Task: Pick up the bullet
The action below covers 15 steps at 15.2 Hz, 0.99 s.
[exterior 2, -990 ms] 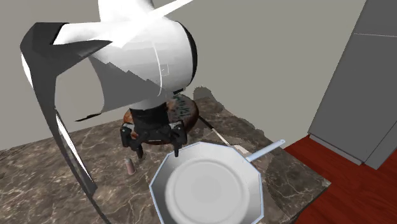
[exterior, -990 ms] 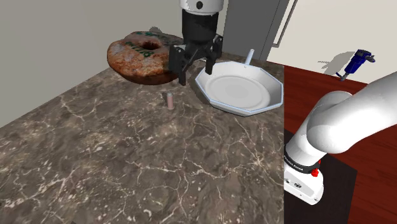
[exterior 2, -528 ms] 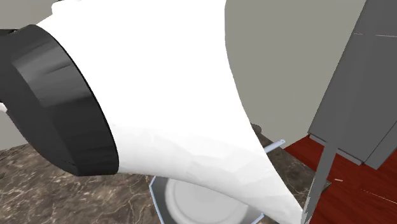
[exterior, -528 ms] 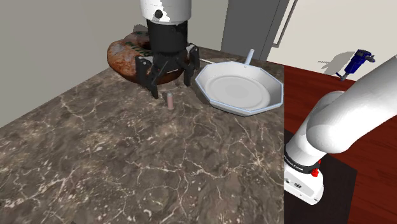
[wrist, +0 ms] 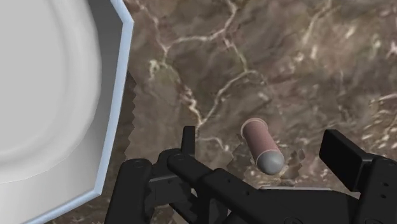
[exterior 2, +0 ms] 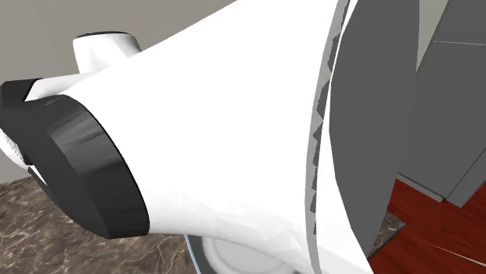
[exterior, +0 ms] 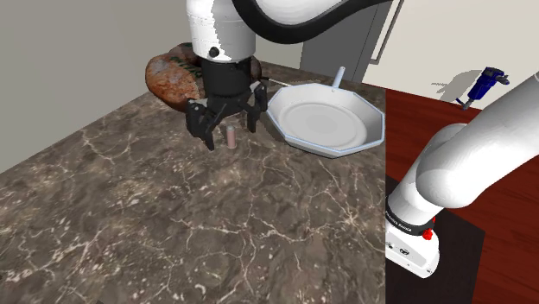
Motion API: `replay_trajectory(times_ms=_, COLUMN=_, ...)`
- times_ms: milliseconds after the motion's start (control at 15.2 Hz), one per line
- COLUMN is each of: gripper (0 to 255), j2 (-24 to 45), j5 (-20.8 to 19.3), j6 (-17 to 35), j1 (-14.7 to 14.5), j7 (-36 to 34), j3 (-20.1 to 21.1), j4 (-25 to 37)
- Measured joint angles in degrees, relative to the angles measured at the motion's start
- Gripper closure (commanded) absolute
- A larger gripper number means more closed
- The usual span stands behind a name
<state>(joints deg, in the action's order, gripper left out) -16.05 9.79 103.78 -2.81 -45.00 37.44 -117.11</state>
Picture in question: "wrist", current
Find white plate with blue rim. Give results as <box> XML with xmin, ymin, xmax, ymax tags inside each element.
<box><xmin>0</xmin><ymin>0</ymin><xmax>135</xmax><ymax>224</ymax></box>

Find pink cylinder with grey tip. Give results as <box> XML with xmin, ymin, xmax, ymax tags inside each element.
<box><xmin>240</xmin><ymin>117</ymin><xmax>285</xmax><ymax>176</ymax></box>

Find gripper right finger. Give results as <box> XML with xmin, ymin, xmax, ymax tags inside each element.
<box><xmin>319</xmin><ymin>129</ymin><xmax>397</xmax><ymax>224</ymax></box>

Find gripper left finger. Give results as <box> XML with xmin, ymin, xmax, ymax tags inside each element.
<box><xmin>104</xmin><ymin>125</ymin><xmax>265</xmax><ymax>224</ymax></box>

